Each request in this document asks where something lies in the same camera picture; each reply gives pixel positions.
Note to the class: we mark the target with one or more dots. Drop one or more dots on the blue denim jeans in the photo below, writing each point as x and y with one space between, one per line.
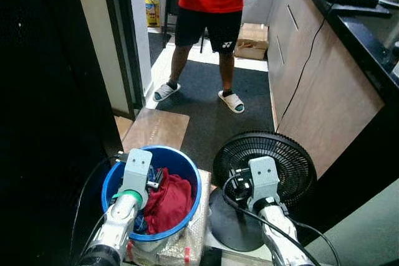
139 223

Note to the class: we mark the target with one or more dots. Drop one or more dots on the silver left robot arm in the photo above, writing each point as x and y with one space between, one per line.
115 225

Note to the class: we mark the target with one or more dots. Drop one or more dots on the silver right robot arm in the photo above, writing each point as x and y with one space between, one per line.
280 232

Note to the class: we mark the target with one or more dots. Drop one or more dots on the red garment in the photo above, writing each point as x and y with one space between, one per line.
171 204

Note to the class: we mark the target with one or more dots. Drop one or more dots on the blue plastic bucket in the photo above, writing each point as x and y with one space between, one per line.
181 160

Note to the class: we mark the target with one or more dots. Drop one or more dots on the black floor fan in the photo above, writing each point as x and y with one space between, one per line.
280 160

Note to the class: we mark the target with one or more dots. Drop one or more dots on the brown wooden board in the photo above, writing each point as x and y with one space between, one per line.
156 130

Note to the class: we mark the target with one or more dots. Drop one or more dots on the bubble-wrapped box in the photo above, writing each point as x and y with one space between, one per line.
190 241

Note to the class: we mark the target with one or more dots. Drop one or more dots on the wood cabinet with black counter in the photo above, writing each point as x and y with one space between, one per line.
324 98

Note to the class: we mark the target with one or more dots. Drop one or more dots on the brown cardboard box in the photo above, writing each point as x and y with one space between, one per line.
252 40

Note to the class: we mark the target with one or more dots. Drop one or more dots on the black and white door jamb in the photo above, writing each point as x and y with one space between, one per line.
121 35

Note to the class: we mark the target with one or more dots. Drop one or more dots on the yellow bottle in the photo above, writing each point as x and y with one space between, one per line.
152 12

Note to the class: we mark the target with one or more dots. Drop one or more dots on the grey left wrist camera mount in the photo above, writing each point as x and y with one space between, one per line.
136 169

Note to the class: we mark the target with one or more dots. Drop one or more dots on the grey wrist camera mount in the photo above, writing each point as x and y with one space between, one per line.
136 169
264 177

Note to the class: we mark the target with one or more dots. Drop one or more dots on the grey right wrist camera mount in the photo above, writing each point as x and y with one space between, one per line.
264 177

